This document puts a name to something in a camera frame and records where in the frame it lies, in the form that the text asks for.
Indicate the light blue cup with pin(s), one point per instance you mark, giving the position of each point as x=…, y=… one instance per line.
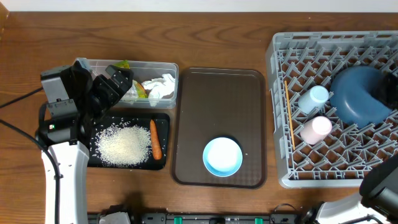
x=315, y=97

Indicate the wooden chopstick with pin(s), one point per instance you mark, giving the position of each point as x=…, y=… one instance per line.
x=289, y=115

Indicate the clear plastic bin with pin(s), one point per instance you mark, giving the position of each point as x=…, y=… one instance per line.
x=143, y=71

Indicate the pink cup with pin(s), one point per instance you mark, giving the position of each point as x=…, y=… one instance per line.
x=316, y=130

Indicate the brown serving tray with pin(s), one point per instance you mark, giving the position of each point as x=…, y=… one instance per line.
x=220, y=102

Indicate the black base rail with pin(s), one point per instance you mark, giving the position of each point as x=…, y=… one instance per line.
x=122, y=214

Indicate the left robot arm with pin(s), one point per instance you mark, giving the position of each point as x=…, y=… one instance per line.
x=76, y=101

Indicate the grey dishwasher rack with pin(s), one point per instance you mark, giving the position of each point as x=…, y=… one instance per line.
x=307, y=59

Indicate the orange carrot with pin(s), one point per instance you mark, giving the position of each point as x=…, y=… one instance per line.
x=156, y=148

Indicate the light blue rice bowl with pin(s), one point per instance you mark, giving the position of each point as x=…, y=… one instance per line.
x=222, y=157

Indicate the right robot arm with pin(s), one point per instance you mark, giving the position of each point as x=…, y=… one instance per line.
x=377, y=196

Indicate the white napkin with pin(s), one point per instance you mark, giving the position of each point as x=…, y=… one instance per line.
x=159, y=87

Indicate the dark blue plate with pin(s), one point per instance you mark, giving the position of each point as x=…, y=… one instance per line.
x=352, y=96

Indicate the white rice pile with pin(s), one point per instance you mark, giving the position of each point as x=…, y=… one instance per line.
x=122, y=145

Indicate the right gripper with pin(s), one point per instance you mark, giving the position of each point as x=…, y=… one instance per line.
x=380, y=91

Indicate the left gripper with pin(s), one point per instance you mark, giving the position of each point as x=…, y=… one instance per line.
x=114, y=94

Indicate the black plastic tray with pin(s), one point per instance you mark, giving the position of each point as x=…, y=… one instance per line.
x=162, y=122

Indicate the yellow green snack wrapper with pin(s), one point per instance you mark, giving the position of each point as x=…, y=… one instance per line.
x=137, y=90

